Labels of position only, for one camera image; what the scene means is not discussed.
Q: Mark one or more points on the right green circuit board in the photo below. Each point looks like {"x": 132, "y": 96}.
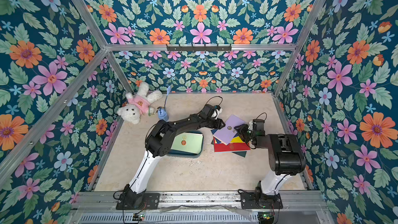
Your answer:
{"x": 265, "y": 218}

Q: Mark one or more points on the metal hook rail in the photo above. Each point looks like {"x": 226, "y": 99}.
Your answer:
{"x": 194, "y": 48}

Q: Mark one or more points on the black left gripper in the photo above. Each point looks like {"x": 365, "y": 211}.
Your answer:
{"x": 218, "y": 124}

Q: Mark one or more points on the yellow envelope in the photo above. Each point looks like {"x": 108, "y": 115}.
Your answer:
{"x": 236, "y": 139}

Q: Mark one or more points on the dark green envelope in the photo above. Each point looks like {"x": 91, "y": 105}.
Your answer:
{"x": 241, "y": 153}

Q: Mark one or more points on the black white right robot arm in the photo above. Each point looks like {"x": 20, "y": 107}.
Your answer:
{"x": 285, "y": 160}

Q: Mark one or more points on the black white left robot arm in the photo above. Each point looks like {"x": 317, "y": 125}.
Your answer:
{"x": 159, "y": 142}

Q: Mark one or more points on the dark teal storage box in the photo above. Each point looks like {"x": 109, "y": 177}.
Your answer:
{"x": 186, "y": 143}

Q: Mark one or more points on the left green circuit board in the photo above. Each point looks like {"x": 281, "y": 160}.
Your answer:
{"x": 138, "y": 217}

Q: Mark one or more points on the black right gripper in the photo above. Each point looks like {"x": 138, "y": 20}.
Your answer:
{"x": 246, "y": 131}

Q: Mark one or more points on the red envelope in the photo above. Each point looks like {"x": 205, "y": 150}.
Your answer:
{"x": 232, "y": 147}

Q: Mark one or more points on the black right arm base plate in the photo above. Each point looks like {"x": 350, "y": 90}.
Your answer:
{"x": 258, "y": 200}

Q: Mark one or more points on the lavender envelope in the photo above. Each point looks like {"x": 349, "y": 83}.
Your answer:
{"x": 227, "y": 133}

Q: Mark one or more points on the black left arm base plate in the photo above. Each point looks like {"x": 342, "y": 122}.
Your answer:
{"x": 133, "y": 201}

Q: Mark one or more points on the green circuit board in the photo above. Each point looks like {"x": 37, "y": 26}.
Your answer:
{"x": 265, "y": 218}
{"x": 138, "y": 217}

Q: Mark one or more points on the white teddy bear pink shirt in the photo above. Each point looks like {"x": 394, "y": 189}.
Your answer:
{"x": 140, "y": 104}

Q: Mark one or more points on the light green envelope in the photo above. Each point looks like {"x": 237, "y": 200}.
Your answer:
{"x": 187, "y": 142}

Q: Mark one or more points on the aluminium front rail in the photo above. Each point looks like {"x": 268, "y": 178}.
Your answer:
{"x": 200, "y": 207}

